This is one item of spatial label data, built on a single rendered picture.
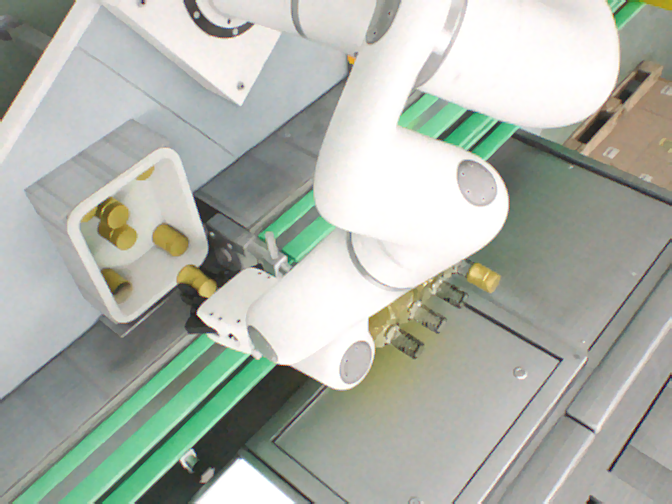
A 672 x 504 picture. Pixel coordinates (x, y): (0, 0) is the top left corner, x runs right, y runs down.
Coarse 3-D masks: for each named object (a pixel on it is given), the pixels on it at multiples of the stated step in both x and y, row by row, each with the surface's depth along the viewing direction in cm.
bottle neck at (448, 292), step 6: (438, 282) 117; (444, 282) 117; (438, 288) 117; (444, 288) 116; (450, 288) 116; (456, 288) 116; (438, 294) 117; (444, 294) 116; (450, 294) 116; (456, 294) 115; (462, 294) 115; (468, 294) 116; (444, 300) 117; (450, 300) 116; (456, 300) 115; (462, 300) 117; (456, 306) 116; (462, 306) 117
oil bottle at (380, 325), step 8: (384, 312) 113; (392, 312) 113; (368, 320) 112; (376, 320) 112; (384, 320) 112; (392, 320) 112; (368, 328) 111; (376, 328) 111; (384, 328) 111; (392, 328) 112; (376, 336) 111; (384, 336) 112; (376, 344) 113; (384, 344) 113
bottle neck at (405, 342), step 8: (400, 328) 113; (392, 336) 111; (400, 336) 111; (408, 336) 111; (392, 344) 112; (400, 344) 111; (408, 344) 110; (416, 344) 110; (424, 344) 111; (408, 352) 110; (416, 352) 112
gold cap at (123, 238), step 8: (104, 224) 100; (128, 224) 101; (104, 232) 100; (112, 232) 99; (120, 232) 99; (128, 232) 100; (136, 232) 101; (112, 240) 100; (120, 240) 99; (128, 240) 100; (120, 248) 100; (128, 248) 101
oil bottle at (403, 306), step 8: (416, 288) 116; (408, 296) 114; (416, 296) 115; (392, 304) 114; (400, 304) 114; (408, 304) 114; (416, 304) 115; (400, 312) 114; (408, 312) 114; (400, 320) 116; (408, 320) 116
